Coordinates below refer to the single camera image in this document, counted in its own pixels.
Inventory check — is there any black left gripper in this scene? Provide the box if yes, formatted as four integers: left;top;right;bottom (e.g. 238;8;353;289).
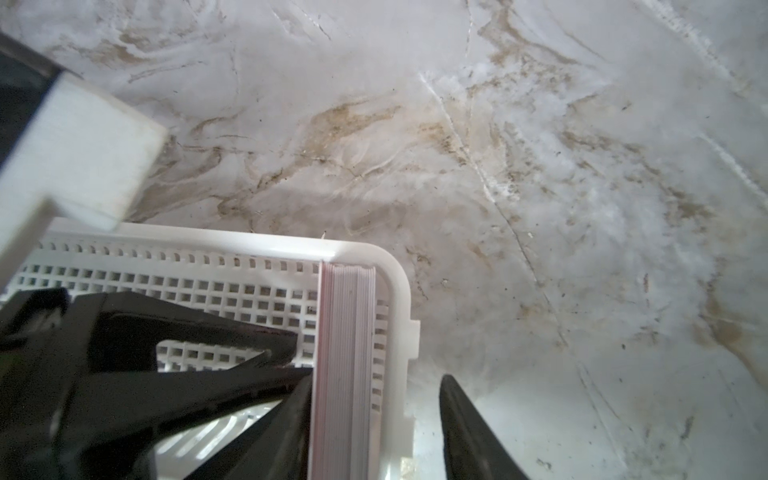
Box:
1;288;312;479

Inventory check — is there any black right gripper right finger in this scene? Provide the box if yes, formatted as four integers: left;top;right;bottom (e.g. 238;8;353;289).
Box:
439;374;528;480

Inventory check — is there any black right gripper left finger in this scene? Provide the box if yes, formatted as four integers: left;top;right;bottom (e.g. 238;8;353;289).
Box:
184;374;312;479

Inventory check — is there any red white credit card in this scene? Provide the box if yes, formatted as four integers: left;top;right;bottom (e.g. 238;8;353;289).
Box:
308;263;377;479

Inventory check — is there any white plastic slotted basket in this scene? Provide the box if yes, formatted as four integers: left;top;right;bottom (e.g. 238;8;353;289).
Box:
0;217;421;480

